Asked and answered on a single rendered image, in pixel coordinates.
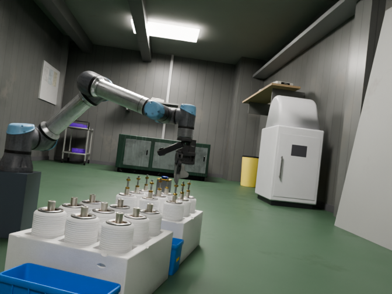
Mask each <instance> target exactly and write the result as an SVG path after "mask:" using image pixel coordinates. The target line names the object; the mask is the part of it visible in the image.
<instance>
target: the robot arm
mask: <svg viewBox="0 0 392 294"><path fill-rule="evenodd" d="M76 85H77V88H78V89H79V94H78V95H77V96H76V97H74V98H73V99H72V100H71V101H70V102H69V103H68V104H67V105H66V106H64V107H63V108H62V109H61V110H60V111H59V112H58V113H57V114H55V115H54V116H53V117H52V118H51V119H49V120H48V121H47V122H41V123H40V124H39V125H38V126H37V127H35V126H34V124H25V123H11V124H9V125H8V128H7V131H6V141H5V150H4V154H3V157H2V159H1V161H0V171H4V172H15V173H32V172H33V164H32V158H31V154H32V150H34V151H49V150H51V149H53V148H54V147H55V146H56V144H57V141H58V139H59V137H60V133H61V132H62V131H63V130H64V129H66V128H67V127H68V126H69V125H71V124H72V123H73V122H74V121H75V120H76V119H77V118H78V117H80V116H81V115H82V114H83V113H84V112H85V111H86V110H88V109H89V108H90V107H91V106H97V105H98V104H99V103H101V102H106V101H108V100H109V101H111V102H113V103H116V104H119V105H121V106H123V107H126V108H128V109H130V110H133V111H136V112H137V113H140V114H142V115H144V116H147V117H149V118H150V119H152V120H154V121H155V122H157V123H161V124H163V123H165V124H177V125H178V131H177V136H178V137H177V140H178V141H181V142H177V143H174V144H172V145H170V146H167V147H165V148H160V149H159V150H157V154H158V155H159V156H164V155H165V154H167V153H169V152H172V151H175V150H176V154H175V158H174V161H175V163H174V182H175V183H176V184H178V182H179V179H182V178H186V177H188V175H189V173H187V172H186V171H185V166H184V165H183V164H185V165H194V163H195V147H196V141H197V140H193V139H192V138H193V136H194V126H195V117H196V107H195V106H194V105H191V104H182V105H181V106H180V108H170V107H167V106H165V105H163V104H161V103H159V102H158V101H153V100H151V99H149V98H146V97H143V96H141V95H139V94H136V93H134V92H131V91H129V90H127V89H124V88H121V87H119V86H117V85H114V84H113V83H112V82H111V81H110V80H109V79H107V78H106V77H103V76H101V75H99V74H97V73H95V72H92V71H85V72H82V73H81V74H80V75H79V76H78V78H77V80H76ZM185 143H186V145H185ZM182 163H183V164H182Z"/></svg>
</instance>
